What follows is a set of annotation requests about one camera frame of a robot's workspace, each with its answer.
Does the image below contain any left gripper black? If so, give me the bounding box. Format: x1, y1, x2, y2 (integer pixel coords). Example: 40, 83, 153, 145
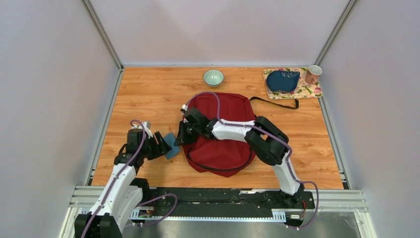
140, 131, 172, 161

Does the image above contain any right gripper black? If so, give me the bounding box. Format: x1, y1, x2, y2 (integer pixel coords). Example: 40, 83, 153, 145
175, 120, 201, 146

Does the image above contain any small blue wallet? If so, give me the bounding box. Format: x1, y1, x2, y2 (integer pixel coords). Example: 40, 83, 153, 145
163, 132, 180, 160

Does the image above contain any dark red student backpack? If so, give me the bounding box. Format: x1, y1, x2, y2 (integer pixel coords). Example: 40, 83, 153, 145
181, 92, 259, 178

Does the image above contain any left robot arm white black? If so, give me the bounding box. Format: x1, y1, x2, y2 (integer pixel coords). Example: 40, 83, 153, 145
74, 128, 178, 238

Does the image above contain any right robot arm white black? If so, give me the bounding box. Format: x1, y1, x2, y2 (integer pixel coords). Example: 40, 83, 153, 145
175, 105, 305, 208

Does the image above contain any pale green ceramic bowl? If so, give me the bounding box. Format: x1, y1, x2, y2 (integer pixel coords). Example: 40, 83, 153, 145
203, 69, 224, 87

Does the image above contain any dark blue leaf plate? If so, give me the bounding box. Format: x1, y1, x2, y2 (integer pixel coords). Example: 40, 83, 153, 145
266, 70, 300, 92

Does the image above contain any floral rectangular tray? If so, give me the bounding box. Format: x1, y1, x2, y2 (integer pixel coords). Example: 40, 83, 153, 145
262, 67, 322, 100

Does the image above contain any pink floral mug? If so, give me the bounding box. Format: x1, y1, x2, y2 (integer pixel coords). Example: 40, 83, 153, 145
305, 65, 322, 84

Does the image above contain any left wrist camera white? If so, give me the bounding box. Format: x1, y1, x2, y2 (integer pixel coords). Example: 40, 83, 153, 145
142, 121, 154, 138

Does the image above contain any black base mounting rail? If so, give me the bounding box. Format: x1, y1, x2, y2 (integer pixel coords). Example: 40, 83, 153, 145
141, 187, 315, 218

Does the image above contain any aluminium frame rail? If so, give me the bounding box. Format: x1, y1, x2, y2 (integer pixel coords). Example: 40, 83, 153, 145
59, 186, 376, 238

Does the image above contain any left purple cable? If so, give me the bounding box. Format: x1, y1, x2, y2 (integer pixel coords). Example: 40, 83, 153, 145
80, 119, 178, 238

